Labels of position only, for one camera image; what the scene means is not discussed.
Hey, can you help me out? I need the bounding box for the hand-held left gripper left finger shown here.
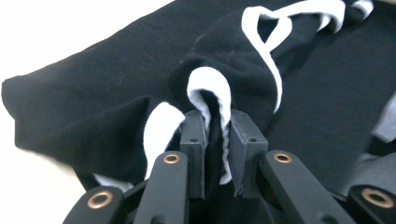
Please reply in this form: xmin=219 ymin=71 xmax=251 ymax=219
xmin=179 ymin=109 xmax=208 ymax=201

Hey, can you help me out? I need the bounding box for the black tank top white trim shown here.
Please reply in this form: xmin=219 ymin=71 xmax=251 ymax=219
xmin=1 ymin=0 xmax=396 ymax=224

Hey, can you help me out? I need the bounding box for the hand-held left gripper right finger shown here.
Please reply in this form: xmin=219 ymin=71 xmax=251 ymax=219
xmin=229 ymin=109 xmax=269 ymax=199

